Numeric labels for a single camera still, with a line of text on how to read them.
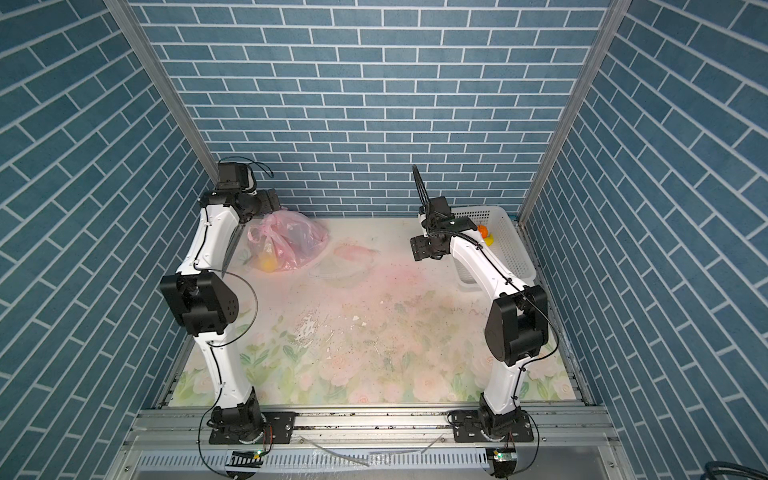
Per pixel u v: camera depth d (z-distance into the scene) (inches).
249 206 30.0
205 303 21.4
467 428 29.0
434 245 30.2
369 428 29.7
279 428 28.8
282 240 39.5
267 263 39.9
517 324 19.2
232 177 27.8
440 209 27.5
